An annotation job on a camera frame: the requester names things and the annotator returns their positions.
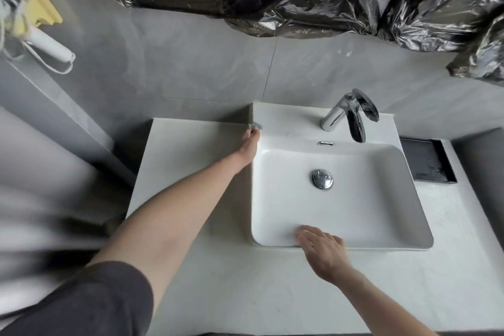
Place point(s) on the person's left forearm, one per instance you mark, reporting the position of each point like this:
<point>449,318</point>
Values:
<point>173,213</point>

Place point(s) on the person's right forearm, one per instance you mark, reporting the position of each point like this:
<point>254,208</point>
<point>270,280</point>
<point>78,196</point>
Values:
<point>386,304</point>

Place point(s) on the small grey cleaning cloth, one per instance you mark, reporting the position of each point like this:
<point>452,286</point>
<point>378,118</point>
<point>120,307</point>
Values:
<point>256,126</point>

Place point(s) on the person's right thumb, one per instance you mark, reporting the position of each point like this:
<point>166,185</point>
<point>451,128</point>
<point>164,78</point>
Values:
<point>307,250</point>

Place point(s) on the chrome faucet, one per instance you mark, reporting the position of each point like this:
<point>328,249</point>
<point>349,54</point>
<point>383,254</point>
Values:
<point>350,113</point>

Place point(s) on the person's right middle finger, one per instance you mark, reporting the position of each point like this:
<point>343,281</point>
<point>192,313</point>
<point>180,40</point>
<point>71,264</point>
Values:
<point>313,228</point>

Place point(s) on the person's left hand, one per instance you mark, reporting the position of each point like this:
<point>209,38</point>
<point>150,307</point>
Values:
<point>249,147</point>

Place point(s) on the chrome sink drain plug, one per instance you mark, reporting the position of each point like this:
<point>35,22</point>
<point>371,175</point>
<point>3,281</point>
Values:
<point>322,178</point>

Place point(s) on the chrome overflow slot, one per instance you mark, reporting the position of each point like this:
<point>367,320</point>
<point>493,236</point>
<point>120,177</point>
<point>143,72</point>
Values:
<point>325,143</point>

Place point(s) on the person's right hand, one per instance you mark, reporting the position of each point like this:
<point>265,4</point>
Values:
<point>325,252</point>

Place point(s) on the white handheld device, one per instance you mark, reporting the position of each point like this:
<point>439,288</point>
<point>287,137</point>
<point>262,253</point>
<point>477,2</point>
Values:
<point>49,46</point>

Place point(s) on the person's left fingers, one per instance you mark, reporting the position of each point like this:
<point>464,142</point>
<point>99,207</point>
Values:
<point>254,133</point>

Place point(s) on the yellow window squeegee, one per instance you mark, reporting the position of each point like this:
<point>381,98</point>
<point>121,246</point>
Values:
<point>33,7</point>

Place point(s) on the white ceramic sink basin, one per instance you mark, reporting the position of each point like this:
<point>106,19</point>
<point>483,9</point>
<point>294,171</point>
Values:
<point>334,186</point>

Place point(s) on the person's dark grey sleeve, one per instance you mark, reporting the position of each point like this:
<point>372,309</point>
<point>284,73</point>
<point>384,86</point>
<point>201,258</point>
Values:
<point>86,302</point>

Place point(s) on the black rectangular tray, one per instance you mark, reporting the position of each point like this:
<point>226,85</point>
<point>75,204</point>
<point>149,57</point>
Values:
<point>427,160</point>

